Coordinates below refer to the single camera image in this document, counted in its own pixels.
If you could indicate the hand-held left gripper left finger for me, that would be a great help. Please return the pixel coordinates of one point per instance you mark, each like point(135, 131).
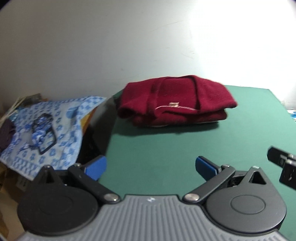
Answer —
point(96, 168)

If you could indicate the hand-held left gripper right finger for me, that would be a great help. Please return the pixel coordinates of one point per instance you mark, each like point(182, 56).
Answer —
point(205, 168)

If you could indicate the red knit sweater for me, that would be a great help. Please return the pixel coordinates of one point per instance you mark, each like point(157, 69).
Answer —
point(180, 99)

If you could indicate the green table cover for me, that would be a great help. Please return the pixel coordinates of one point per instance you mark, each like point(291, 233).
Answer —
point(161, 148)

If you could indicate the blue patterned cloth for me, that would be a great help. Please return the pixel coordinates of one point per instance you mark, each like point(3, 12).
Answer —
point(64, 129)

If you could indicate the clutter at table's right edge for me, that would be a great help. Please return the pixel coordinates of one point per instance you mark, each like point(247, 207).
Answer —
point(292, 114)

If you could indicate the dark purple cloth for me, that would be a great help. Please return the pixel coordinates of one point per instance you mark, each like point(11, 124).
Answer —
point(5, 136)

